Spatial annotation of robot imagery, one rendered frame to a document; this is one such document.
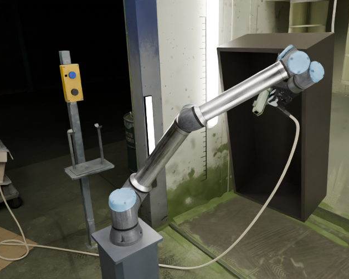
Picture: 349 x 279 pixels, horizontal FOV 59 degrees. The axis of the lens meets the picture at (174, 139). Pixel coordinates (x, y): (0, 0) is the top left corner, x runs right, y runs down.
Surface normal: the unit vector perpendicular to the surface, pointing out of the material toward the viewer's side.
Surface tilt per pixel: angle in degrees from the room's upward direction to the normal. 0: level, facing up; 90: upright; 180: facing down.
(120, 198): 5
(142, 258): 90
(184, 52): 90
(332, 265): 0
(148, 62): 90
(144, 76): 90
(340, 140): 57
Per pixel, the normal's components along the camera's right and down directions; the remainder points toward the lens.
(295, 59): -0.11, 0.29
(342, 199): -0.69, -0.32
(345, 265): -0.04, -0.94
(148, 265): 0.61, 0.25
